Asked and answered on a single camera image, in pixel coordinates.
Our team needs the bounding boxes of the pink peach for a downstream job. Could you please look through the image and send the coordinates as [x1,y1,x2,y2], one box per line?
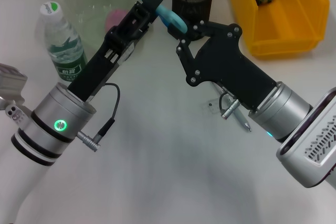
[104,8,130,33]

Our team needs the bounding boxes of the translucent green fruit bowl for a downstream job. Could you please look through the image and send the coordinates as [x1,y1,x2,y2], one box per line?
[55,0,144,61]

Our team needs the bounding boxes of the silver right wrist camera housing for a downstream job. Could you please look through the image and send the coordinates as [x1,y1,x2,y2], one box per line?
[275,87,336,189]

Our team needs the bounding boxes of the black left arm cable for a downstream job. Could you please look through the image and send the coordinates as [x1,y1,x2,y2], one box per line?
[76,82,121,153]

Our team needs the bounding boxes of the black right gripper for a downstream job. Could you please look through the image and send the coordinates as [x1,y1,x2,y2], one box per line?
[166,20,280,111]

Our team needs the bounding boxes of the silver pen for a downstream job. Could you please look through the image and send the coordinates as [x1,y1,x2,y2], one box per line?
[213,83,253,132]

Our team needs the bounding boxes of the yellow plastic bin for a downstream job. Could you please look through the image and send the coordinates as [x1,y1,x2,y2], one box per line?
[230,0,330,60]

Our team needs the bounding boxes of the blue and teal scissors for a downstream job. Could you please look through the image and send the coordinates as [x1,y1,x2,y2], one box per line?
[113,0,188,35]

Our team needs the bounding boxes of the clear bottle with green label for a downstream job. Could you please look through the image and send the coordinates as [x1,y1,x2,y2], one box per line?
[36,0,89,82]

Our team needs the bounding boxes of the right arm cable with plug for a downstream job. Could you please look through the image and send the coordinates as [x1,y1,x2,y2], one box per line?
[218,91,243,119]

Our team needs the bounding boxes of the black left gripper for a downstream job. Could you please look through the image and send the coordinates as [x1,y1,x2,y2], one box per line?
[67,0,153,102]

